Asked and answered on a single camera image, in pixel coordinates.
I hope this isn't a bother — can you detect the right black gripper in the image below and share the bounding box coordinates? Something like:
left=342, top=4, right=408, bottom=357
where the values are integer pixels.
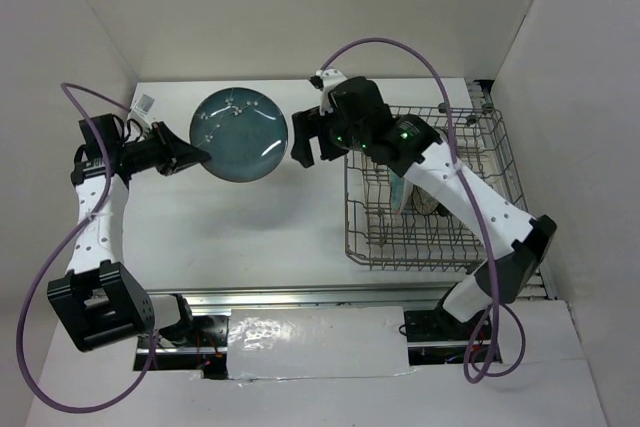
left=290, top=102, right=368, bottom=167

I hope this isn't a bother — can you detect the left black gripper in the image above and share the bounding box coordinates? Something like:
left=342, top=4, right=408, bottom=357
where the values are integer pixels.
left=117, top=121, right=210, bottom=176

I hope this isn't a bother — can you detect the dark teal plate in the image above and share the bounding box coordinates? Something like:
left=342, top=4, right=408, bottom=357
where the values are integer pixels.
left=189, top=87, right=288, bottom=183

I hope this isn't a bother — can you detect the red teal floral plate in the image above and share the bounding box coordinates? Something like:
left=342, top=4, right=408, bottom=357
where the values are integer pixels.
left=389, top=171, right=413, bottom=215

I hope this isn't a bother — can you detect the patterned plate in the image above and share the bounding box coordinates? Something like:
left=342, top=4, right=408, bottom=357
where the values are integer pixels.
left=411, top=186, right=439, bottom=216

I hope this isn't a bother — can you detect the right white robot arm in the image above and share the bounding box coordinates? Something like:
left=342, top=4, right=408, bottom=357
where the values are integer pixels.
left=291, top=69, right=557, bottom=339

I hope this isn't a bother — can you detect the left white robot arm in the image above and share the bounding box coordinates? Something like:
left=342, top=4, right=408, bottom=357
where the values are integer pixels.
left=47, top=114, right=211, bottom=352

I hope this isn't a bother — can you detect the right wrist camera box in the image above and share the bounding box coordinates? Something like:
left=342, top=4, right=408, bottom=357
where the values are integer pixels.
left=309, top=67, right=347, bottom=116

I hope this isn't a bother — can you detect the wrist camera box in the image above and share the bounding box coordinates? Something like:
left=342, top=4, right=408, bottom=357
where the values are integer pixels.
left=129, top=94, right=154, bottom=123
left=309, top=67, right=347, bottom=116

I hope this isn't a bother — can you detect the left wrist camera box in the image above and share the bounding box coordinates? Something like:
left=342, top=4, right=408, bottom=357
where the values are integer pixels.
left=129, top=94, right=154, bottom=123

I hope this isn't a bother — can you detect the grey wire dish rack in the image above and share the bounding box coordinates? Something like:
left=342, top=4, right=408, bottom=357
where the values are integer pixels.
left=344, top=108, right=527, bottom=273

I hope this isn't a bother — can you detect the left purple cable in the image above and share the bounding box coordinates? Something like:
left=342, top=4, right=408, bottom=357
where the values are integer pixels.
left=17, top=81, right=161, bottom=411

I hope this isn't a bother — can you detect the aluminium mounting rail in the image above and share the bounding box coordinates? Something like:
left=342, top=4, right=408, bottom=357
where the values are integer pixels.
left=112, top=79, right=556, bottom=373

